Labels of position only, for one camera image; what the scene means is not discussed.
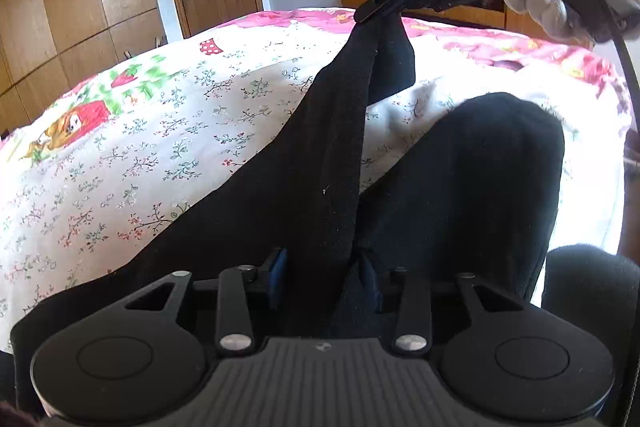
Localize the black pants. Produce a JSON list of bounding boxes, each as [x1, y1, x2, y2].
[[8, 11, 640, 427]]

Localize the wooden TV cabinet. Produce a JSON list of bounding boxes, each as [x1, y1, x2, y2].
[[341, 0, 553, 41]]

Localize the floral bed quilt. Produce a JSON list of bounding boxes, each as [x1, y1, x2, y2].
[[1, 9, 631, 333]]

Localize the wooden wardrobe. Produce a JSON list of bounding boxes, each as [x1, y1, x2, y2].
[[1, 0, 166, 131]]

